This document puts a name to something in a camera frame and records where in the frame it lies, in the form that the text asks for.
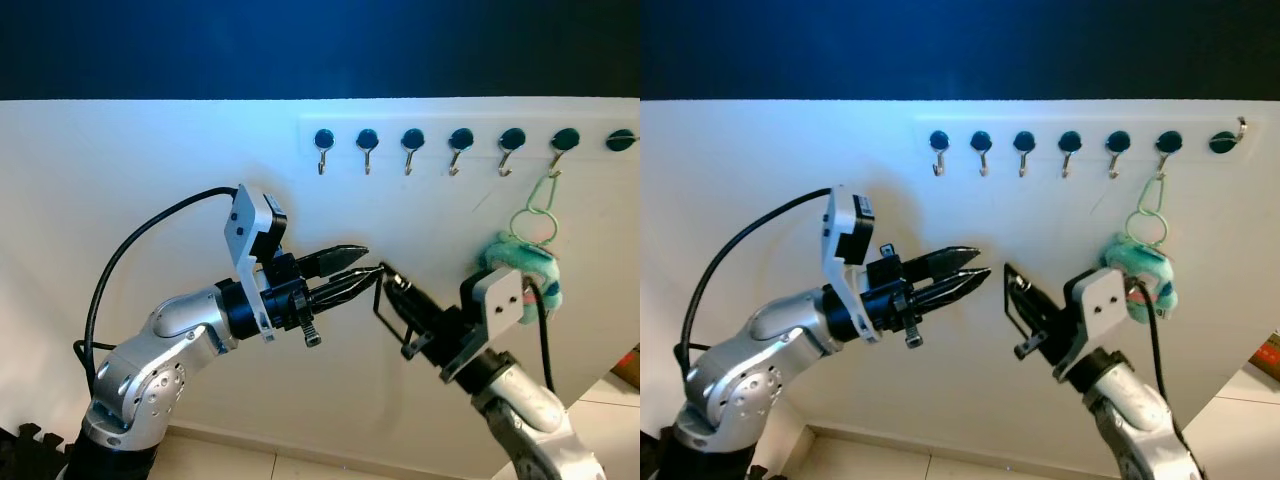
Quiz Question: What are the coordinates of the black foam floor mat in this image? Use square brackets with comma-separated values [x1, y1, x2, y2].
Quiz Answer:
[0, 422, 73, 480]
[640, 430, 683, 480]

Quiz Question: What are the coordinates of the white wall hook rack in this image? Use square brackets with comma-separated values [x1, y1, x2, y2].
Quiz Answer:
[298, 114, 641, 167]
[914, 115, 1251, 167]

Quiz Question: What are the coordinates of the teal plush keychain green clip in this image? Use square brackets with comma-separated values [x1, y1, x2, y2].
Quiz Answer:
[479, 172, 565, 327]
[1102, 174, 1180, 325]

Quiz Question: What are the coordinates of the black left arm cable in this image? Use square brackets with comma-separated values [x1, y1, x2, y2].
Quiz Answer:
[72, 186, 241, 397]
[676, 187, 835, 379]

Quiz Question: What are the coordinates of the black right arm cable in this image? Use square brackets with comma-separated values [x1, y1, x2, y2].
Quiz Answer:
[524, 280, 557, 397]
[1138, 283, 1173, 399]

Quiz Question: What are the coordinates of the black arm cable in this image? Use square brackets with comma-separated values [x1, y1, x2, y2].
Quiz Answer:
[524, 280, 557, 397]
[676, 187, 835, 379]
[1138, 283, 1173, 399]
[72, 186, 241, 397]

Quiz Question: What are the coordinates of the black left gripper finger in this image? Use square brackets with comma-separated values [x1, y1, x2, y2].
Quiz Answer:
[299, 244, 371, 280]
[308, 265, 386, 308]
[900, 245, 982, 281]
[908, 266, 993, 308]

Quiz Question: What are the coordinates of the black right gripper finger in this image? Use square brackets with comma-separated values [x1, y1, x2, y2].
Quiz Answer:
[1001, 283, 1047, 362]
[1003, 262, 1057, 319]
[372, 285, 425, 361]
[380, 264, 447, 327]

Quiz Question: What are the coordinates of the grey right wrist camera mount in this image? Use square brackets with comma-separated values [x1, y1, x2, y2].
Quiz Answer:
[440, 264, 532, 386]
[1054, 265, 1137, 382]

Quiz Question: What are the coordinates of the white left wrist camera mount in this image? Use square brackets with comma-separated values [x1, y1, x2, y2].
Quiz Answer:
[223, 185, 291, 343]
[821, 185, 877, 346]

